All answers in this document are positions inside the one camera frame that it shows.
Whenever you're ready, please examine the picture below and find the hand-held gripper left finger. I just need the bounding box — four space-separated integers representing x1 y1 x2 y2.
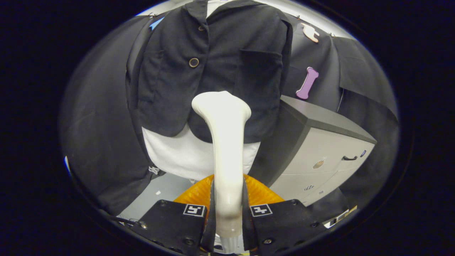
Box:
130 174 216 256

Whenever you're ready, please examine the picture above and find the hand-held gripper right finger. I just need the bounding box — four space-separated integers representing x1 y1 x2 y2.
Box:
243 174 327 256

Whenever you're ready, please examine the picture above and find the black suit jacket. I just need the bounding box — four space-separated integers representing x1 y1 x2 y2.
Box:
125 0 294 144

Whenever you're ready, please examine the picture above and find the white and brown box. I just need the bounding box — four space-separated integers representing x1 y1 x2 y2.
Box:
323 206 358 229

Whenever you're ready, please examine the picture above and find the grey cabinet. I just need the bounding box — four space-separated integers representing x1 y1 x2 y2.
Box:
249 95 377 207

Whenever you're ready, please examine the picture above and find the black backdrop cloth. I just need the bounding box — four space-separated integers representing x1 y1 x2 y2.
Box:
59 7 400 217

